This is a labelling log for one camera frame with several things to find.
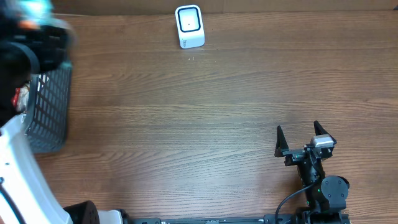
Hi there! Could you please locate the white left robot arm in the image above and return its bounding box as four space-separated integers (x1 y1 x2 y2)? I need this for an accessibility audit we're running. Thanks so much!
1 19 129 223

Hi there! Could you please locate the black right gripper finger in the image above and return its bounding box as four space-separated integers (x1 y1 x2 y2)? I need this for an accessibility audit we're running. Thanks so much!
313 121 337 144
274 126 289 157

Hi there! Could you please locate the teal tissue packet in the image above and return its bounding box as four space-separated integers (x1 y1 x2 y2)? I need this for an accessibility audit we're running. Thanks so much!
17 0 53 19

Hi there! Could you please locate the white barcode scanner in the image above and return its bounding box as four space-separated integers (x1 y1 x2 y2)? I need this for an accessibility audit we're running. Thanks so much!
175 4 205 49

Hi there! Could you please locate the orange small box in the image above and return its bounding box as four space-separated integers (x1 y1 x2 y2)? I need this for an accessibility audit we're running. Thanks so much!
17 19 40 30

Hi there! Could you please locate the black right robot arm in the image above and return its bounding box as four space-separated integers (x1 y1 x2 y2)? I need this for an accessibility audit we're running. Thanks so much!
274 121 350 224

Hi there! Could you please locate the red snack bar wrapper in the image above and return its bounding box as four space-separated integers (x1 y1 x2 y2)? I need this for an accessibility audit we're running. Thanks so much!
12 82 30 113

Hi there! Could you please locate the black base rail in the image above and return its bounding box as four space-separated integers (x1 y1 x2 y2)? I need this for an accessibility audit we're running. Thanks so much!
128 214 351 224

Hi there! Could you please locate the grey plastic mesh basket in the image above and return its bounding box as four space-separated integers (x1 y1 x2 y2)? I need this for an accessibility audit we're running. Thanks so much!
23 60 73 154

